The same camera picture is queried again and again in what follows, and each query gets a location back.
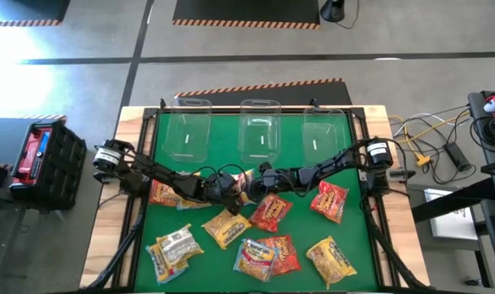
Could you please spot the black stand base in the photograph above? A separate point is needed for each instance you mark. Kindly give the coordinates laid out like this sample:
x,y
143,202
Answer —
x,y
332,10

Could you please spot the red Maruchan noodle pack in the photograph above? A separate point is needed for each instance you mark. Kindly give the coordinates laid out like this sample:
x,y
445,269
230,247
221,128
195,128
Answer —
x,y
286,255
272,212
329,201
155,192

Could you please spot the clear plastic bin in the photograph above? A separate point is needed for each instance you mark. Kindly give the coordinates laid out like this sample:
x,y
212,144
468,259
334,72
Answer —
x,y
325,139
259,134
188,134

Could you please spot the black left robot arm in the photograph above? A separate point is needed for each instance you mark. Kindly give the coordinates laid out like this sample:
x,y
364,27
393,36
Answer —
x,y
166,177

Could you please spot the black and red crate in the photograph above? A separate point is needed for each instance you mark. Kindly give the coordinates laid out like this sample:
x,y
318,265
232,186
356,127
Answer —
x,y
59,163

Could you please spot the black power brick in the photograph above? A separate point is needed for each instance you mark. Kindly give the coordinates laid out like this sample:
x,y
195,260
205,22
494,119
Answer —
x,y
457,156

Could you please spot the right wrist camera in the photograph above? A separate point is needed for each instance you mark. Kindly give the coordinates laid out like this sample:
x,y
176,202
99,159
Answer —
x,y
266,169

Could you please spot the small black floor object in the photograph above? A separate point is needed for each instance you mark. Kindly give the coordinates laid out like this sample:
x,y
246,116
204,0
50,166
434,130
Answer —
x,y
473,282

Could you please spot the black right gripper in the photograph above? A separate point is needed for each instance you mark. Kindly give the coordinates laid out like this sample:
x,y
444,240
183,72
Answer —
x,y
284,181

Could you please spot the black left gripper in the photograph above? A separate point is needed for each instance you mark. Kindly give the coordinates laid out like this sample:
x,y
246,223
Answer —
x,y
215,194

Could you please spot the black diagonal frame brace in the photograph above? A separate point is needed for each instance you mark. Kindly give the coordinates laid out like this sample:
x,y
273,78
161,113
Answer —
x,y
123,249
392,261

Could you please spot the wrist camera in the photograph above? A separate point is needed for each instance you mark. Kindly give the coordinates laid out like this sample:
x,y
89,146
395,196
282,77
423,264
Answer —
x,y
266,169
227,181

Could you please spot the white board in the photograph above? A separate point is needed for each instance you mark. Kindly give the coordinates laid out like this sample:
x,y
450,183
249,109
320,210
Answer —
x,y
451,224

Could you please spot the hazard-striped black floor mat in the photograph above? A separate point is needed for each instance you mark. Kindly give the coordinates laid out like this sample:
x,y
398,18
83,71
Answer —
x,y
304,96
47,117
39,8
247,10

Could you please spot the black side desk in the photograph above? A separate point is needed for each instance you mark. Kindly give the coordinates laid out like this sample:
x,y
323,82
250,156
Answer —
x,y
476,192

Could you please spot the black table frame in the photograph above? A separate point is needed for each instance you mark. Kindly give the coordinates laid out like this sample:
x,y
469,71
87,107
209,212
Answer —
x,y
149,114

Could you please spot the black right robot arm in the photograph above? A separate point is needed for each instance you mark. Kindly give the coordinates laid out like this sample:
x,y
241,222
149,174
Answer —
x,y
333,163

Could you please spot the pink yellow snack bag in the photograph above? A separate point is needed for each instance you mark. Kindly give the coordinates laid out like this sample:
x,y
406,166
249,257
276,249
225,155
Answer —
x,y
253,261

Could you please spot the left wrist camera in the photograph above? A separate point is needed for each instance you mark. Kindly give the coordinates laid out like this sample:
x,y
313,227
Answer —
x,y
227,181

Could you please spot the blue-edged Maruchan noodle pack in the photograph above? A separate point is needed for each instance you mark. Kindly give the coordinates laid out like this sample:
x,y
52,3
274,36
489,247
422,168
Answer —
x,y
245,175
163,269
190,205

